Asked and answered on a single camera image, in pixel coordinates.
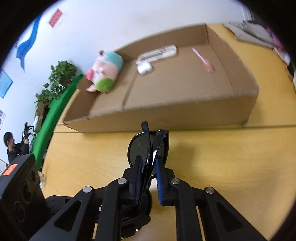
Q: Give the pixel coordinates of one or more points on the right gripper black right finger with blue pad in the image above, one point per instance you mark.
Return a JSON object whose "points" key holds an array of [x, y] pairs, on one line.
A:
{"points": [[201, 214]]}

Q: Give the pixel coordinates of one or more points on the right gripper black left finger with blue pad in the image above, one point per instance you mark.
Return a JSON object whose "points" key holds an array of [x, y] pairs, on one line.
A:
{"points": [[92, 214]]}

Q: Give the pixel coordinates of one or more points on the black sunglasses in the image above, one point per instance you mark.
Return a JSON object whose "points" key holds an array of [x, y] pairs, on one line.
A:
{"points": [[150, 145]]}

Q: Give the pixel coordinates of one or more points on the white earbuds case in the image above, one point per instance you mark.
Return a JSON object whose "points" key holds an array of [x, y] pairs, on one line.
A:
{"points": [[144, 68]]}

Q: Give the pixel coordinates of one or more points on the pink pen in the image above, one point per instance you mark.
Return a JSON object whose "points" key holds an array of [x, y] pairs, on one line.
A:
{"points": [[205, 62]]}

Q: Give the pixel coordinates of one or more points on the cream phone case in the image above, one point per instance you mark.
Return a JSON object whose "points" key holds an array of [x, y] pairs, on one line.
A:
{"points": [[157, 54]]}

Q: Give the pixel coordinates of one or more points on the green cloth backdrop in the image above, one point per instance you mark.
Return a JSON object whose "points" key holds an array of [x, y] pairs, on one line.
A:
{"points": [[56, 108]]}

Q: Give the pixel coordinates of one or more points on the person in black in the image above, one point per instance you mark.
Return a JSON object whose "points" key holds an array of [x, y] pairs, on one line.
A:
{"points": [[17, 149]]}

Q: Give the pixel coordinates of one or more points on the pink pig plush toy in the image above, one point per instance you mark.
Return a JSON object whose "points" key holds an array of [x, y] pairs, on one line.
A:
{"points": [[104, 72]]}

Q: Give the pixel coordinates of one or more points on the green potted plant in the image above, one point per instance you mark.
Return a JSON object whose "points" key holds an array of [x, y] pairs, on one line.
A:
{"points": [[59, 80]]}

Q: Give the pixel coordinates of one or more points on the brown cardboard box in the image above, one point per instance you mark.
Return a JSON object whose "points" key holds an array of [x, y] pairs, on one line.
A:
{"points": [[178, 94]]}

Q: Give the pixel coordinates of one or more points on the grey canvas bag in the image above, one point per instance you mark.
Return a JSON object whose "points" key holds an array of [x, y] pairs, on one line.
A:
{"points": [[251, 33]]}

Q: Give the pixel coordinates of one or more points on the black camera box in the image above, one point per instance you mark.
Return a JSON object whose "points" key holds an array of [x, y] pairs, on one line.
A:
{"points": [[23, 206]]}

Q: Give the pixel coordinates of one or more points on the blue wall poster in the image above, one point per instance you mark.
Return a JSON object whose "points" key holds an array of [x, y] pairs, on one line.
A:
{"points": [[5, 83]]}

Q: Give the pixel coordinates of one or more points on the blue wall decoration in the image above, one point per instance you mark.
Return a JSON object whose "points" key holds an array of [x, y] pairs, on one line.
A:
{"points": [[25, 46]]}

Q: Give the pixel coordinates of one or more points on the red wall sign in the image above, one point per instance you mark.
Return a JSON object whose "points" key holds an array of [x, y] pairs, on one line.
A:
{"points": [[56, 18]]}

